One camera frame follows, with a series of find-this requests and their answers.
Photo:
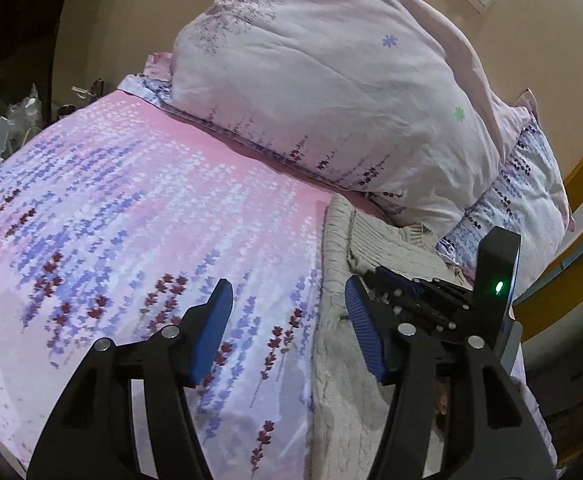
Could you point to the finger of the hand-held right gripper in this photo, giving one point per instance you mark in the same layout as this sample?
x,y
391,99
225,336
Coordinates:
x,y
389,280
434,295

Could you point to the clear plastic bag clutter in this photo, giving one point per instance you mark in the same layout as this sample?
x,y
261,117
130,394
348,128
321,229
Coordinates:
x,y
8,122

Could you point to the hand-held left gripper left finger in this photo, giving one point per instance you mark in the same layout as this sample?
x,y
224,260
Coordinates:
x,y
210,332

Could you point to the small purple floral pillow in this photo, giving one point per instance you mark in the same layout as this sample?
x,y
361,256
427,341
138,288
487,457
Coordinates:
x,y
521,200

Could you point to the beige knitted sweater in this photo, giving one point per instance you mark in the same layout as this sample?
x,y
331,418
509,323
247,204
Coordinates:
x,y
341,360

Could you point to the large white floral pillow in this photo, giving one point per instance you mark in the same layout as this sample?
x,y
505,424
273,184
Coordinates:
x,y
331,85

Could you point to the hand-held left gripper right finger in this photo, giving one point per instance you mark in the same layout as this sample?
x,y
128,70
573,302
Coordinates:
x,y
366,332

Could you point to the pink floral bed sheet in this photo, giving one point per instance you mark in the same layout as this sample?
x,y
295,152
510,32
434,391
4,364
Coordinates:
x,y
121,220

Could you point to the yellow wooden bed frame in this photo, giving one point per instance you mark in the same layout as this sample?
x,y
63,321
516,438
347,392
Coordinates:
x,y
571,240

